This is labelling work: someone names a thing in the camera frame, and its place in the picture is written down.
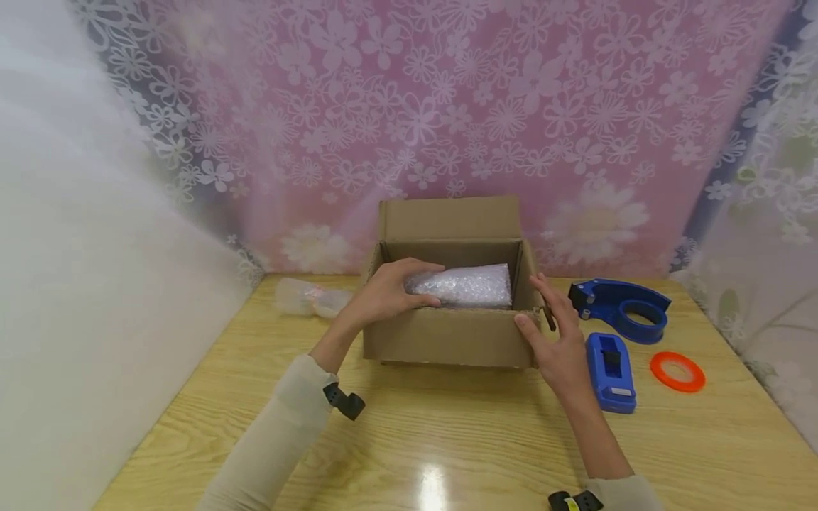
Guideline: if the person's right hand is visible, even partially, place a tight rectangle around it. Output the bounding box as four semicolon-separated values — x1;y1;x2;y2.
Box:
514;273;594;399

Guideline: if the person's left hand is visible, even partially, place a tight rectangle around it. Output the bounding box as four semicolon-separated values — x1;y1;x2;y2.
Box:
345;257;447;332

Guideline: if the brown cardboard box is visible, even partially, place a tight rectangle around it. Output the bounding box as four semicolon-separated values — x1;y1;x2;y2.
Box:
361;197;545;370

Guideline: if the bubble wrap bundle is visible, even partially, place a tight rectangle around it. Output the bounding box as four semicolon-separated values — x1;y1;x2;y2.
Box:
403;264;514;310

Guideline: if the person's left forearm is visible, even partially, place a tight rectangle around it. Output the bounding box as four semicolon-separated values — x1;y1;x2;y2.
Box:
197;312;369;511

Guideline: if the person's right forearm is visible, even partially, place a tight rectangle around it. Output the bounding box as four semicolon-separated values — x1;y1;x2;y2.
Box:
561;383;665;511

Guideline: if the large blue tape dispenser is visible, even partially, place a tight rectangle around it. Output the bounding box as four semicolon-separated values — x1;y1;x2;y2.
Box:
567;278;672;346

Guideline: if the small blue tape dispenser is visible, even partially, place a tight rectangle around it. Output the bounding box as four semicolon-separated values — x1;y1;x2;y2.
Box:
585;331;638;415

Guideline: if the clear plastic bag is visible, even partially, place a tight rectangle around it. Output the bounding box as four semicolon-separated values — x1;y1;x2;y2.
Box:
274;277;356;319

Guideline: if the black wrist band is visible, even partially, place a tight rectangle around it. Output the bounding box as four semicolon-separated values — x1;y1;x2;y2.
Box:
547;489;605;511
322;382;366;421

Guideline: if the orange tape ring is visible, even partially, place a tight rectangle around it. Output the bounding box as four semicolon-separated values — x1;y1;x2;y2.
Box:
649;351;707;394

